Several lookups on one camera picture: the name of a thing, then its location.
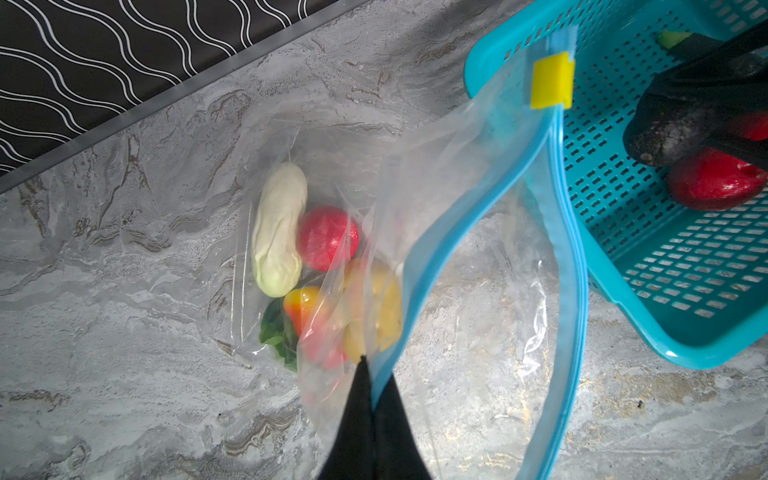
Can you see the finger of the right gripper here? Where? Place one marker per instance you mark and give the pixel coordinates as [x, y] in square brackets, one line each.
[754, 152]
[733, 75]

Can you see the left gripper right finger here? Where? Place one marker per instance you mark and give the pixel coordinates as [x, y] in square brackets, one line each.
[396, 454]

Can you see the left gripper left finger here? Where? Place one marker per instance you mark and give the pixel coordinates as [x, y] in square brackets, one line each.
[352, 455]

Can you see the yellow toy potato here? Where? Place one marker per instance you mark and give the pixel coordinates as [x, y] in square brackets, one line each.
[371, 303]

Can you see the teal plastic basket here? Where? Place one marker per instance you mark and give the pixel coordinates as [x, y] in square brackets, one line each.
[693, 284]

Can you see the orange red toy pepper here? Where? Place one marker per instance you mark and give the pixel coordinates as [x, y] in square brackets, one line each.
[319, 340]

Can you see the clear zip top bag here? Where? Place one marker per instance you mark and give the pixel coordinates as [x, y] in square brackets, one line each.
[471, 213]

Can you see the red toy tomato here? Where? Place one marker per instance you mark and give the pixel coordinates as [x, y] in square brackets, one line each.
[714, 181]
[327, 238]
[751, 126]

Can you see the black toy item in basket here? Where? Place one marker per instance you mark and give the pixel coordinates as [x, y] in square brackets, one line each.
[687, 46]

